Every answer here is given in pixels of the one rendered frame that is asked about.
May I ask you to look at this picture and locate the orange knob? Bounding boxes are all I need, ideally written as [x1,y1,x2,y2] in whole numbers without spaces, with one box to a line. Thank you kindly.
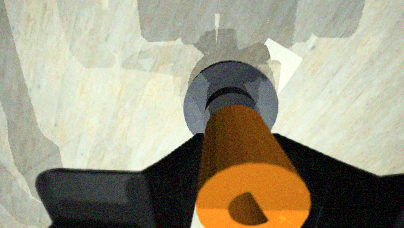
[196,105,311,228]

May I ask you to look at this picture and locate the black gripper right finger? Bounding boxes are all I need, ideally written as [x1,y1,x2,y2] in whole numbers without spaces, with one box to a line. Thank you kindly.
[272,133,404,228]

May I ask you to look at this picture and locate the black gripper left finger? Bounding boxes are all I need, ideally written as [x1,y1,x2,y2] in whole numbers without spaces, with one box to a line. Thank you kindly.
[35,133,204,228]

